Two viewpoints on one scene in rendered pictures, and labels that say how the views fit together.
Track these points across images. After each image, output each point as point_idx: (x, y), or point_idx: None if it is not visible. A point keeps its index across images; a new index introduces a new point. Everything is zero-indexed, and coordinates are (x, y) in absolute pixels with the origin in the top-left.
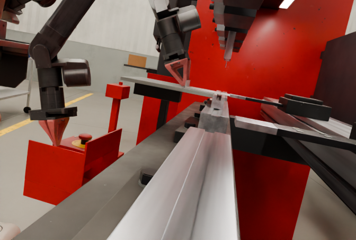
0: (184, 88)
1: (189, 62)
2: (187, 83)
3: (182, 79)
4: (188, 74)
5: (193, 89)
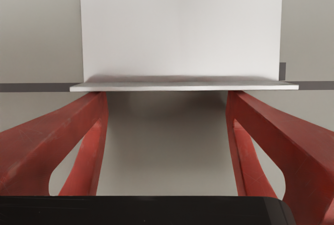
0: (329, 77)
1: (19, 168)
2: (224, 82)
3: (98, 148)
4: (84, 112)
5: (318, 19)
